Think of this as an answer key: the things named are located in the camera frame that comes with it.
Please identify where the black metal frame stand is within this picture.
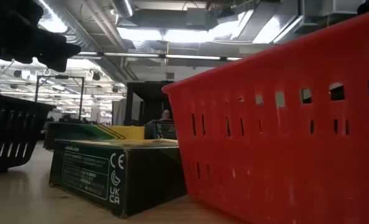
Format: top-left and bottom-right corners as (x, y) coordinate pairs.
(34, 75), (85, 121)

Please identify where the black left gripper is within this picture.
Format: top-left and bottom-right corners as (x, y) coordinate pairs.
(0, 0), (82, 73)

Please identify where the black plastic slotted basket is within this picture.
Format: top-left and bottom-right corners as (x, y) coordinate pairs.
(0, 90), (57, 174)

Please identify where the long ceiling light bar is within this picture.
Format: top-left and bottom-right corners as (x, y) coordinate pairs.
(77, 51), (243, 62)

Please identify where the red plastic slotted basket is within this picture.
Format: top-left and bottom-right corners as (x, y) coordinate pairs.
(161, 6), (369, 224)

